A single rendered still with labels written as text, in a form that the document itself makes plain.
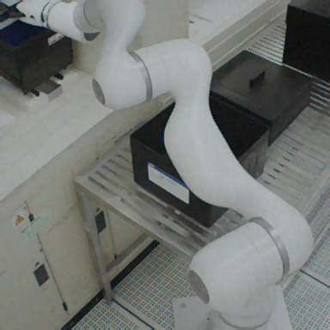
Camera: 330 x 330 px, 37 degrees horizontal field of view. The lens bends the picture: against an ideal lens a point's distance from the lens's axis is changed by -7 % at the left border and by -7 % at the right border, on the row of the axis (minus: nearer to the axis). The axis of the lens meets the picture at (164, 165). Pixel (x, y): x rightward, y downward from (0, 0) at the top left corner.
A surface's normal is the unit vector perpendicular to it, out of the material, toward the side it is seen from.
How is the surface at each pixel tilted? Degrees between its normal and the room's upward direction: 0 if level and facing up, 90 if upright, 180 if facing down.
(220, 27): 0
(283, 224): 14
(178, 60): 38
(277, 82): 0
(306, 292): 0
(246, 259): 20
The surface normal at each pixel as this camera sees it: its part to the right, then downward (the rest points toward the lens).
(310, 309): -0.03, -0.69
